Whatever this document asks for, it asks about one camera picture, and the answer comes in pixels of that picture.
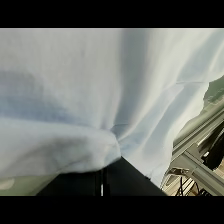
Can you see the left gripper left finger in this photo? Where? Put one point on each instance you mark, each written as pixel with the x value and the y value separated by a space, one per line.
pixel 76 185

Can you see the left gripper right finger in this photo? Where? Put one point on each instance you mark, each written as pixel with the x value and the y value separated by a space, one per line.
pixel 128 180

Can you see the white shirt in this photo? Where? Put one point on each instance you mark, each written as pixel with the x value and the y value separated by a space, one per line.
pixel 100 83

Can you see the silver frame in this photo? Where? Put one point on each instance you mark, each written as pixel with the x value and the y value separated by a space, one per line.
pixel 186 156

